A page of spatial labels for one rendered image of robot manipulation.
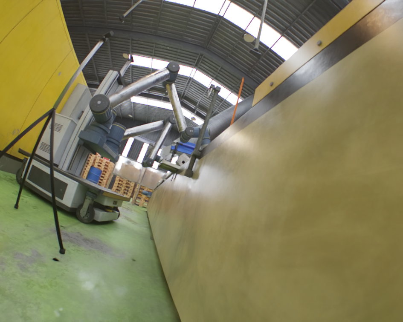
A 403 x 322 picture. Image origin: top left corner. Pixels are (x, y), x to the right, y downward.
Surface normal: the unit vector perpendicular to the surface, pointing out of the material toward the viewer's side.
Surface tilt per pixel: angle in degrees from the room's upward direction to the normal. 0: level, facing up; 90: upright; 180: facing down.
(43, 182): 90
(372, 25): 90
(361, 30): 90
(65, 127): 90
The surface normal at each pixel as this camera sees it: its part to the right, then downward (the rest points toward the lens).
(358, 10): -0.91, -0.37
